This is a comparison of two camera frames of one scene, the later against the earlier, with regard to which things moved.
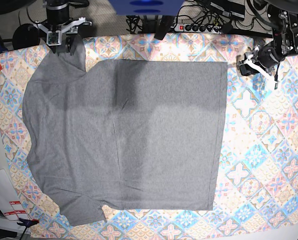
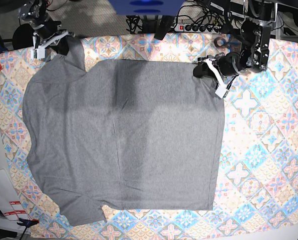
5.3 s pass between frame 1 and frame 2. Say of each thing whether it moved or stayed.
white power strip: stayed
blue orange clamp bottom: stayed
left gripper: moved
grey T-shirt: stayed
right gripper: moved
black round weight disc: stayed
